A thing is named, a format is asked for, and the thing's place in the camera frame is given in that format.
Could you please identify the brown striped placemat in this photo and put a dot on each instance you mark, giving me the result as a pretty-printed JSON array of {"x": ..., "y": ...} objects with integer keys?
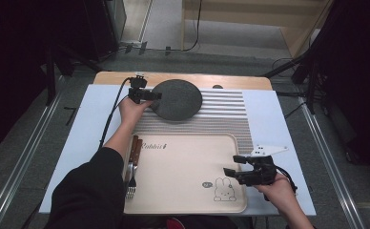
[{"x": 224, "y": 111}]

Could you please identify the black cabinet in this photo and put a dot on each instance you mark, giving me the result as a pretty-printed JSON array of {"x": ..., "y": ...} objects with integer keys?
[{"x": 105, "y": 28}]

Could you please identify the black curtain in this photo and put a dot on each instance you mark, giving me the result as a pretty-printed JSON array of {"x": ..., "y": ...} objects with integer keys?
[
  {"x": 358, "y": 79},
  {"x": 11, "y": 63}
]

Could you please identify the metal floor rail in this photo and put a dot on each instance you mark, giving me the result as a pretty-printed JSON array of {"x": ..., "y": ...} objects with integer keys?
[
  {"x": 21, "y": 165},
  {"x": 329, "y": 159}
]

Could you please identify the person's right hand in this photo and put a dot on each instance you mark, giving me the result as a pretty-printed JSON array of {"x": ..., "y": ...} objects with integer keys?
[{"x": 280, "y": 194}]

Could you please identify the black stand leg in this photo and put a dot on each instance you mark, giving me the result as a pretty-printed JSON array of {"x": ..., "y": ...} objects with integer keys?
[{"x": 50, "y": 79}]

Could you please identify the dark grey round plate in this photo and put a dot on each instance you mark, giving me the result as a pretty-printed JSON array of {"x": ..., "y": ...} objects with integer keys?
[{"x": 181, "y": 100}]

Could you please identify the person's left hand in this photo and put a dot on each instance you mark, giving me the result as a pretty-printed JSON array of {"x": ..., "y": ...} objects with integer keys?
[{"x": 130, "y": 113}]

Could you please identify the beige tray with rabbit print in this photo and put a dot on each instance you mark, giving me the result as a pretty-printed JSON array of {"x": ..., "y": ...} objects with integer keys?
[{"x": 186, "y": 178}]

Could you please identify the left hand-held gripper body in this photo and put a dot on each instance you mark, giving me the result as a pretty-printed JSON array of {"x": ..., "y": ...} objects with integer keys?
[{"x": 138, "y": 90}]

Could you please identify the light wooden shelf unit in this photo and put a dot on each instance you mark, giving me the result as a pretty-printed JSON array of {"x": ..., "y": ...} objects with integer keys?
[{"x": 300, "y": 35}]

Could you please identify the pale blue table cover sheet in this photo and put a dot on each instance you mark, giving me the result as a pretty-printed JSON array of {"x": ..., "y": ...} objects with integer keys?
[{"x": 97, "y": 105}]

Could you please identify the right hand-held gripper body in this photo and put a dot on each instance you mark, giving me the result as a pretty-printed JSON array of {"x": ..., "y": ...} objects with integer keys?
[{"x": 261, "y": 171}]

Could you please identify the small brown round disc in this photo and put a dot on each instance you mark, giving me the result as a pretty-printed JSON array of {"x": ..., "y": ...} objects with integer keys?
[{"x": 218, "y": 86}]

